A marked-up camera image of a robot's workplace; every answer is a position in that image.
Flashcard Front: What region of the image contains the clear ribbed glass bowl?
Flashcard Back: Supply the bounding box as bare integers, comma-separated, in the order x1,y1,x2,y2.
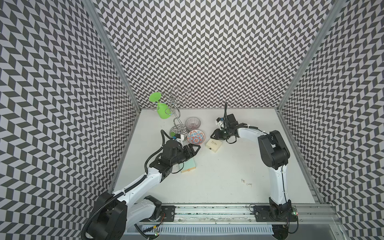
185,117,201,131

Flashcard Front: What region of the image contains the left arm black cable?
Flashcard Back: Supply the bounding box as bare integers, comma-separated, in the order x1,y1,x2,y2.
143,129,169,176

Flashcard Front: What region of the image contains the aluminium corner post right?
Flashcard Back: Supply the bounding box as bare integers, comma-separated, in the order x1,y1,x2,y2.
276,0,346,111

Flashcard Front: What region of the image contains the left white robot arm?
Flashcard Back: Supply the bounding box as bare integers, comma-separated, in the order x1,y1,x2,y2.
81,139,201,240

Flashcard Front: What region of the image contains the green leaf lower ornament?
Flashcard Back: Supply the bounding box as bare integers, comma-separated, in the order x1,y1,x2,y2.
157,103,173,119

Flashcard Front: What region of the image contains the aluminium front rail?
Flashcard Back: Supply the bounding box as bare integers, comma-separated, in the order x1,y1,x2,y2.
165,203,342,225

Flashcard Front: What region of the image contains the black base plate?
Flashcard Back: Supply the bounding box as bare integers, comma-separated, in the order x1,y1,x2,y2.
253,205,298,223
161,205,176,223

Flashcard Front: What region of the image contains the cream jewelry box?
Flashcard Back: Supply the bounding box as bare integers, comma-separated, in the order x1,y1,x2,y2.
206,139,223,153

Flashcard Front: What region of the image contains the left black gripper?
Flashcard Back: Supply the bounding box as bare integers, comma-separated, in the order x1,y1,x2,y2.
170,143,201,166

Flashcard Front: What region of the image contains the aluminium corner post left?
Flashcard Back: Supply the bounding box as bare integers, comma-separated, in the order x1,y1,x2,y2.
82,0,141,113

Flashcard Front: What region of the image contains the aluminium corner post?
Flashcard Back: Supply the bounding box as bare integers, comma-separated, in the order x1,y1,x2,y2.
82,0,141,113
276,0,346,111

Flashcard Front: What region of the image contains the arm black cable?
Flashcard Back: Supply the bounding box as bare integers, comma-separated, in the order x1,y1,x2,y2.
143,129,169,176
223,101,229,133

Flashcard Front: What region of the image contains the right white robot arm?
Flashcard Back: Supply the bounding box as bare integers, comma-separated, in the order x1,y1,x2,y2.
211,114,291,220

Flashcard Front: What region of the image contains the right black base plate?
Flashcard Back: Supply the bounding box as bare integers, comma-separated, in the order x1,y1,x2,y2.
253,205,298,223

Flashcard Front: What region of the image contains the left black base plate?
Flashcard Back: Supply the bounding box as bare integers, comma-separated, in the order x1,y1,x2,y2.
161,205,176,223

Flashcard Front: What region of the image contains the green leaf ornament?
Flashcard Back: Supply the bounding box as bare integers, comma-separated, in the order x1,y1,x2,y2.
149,92,162,103
157,103,173,119

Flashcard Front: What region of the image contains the floral patterned ceramic bowl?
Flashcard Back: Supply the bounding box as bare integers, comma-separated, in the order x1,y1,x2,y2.
187,130,206,145

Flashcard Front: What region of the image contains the green leaf upper ornament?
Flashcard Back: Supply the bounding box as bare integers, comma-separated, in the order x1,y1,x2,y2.
149,92,162,103

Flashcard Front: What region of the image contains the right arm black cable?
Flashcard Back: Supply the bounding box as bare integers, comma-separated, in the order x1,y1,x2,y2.
223,101,229,133

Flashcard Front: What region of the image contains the silver wire jewelry stand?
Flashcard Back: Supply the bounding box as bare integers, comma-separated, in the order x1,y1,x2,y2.
164,88,189,142

